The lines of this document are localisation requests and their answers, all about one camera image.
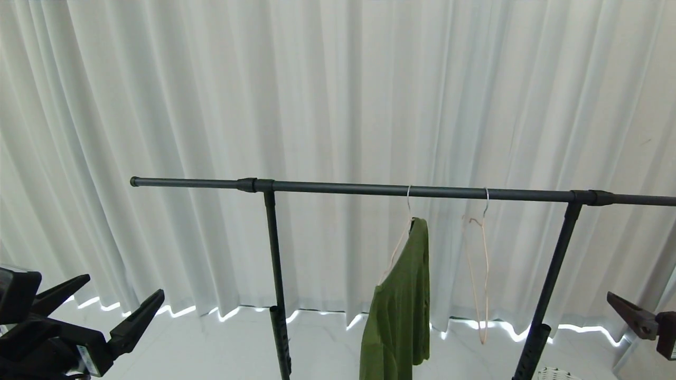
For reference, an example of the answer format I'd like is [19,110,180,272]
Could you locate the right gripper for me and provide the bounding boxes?
[606,291,676,361]

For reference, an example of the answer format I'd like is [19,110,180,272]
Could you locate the pink clothes hanger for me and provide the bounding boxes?
[463,188,491,345]
[378,185,418,286]

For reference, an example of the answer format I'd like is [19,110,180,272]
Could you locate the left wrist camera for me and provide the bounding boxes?
[0,265,43,325]

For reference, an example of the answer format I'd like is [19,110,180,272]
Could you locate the white curtain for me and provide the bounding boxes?
[0,0,676,349]

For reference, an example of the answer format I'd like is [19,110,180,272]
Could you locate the green long-sleeved shirt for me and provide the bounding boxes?
[359,217,431,380]

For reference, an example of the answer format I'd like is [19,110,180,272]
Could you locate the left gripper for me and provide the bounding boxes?
[0,273,166,380]

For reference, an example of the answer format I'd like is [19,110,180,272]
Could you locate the black clothes rack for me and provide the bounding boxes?
[130,176,676,380]

